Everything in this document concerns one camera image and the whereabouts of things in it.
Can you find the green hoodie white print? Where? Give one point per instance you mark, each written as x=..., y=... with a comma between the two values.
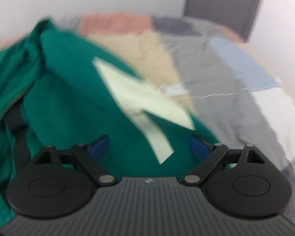
x=58, y=88

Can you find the patchwork quilt bed cover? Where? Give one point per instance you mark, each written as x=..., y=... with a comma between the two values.
x=237, y=98

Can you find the grey bedroom door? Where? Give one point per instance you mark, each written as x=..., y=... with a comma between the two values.
x=238, y=15

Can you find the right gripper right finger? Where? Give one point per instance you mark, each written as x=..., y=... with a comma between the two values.
x=240, y=182

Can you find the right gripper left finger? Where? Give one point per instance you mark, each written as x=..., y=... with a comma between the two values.
x=56, y=183

